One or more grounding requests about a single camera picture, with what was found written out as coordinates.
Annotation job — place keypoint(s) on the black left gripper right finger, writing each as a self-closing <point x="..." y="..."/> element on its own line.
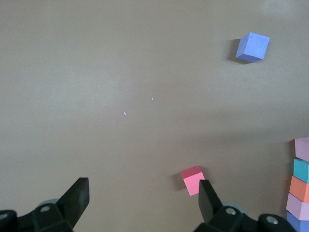
<point x="210" y="205"/>

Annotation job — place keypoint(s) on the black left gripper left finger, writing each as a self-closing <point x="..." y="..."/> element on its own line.
<point x="72" y="200"/>

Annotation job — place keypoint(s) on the light pink foam cube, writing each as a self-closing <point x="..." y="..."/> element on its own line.
<point x="298" y="206"/>
<point x="303" y="148"/>

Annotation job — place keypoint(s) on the orange foam cube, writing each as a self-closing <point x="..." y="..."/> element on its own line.
<point x="299" y="188"/>

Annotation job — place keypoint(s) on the cyan foam cube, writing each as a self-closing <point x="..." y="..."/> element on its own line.
<point x="301" y="170"/>

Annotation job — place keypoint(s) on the coral red foam cube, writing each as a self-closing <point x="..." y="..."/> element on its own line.
<point x="192" y="181"/>

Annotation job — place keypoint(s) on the dented purple foam cube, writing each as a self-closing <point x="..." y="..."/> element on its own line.
<point x="254" y="47"/>

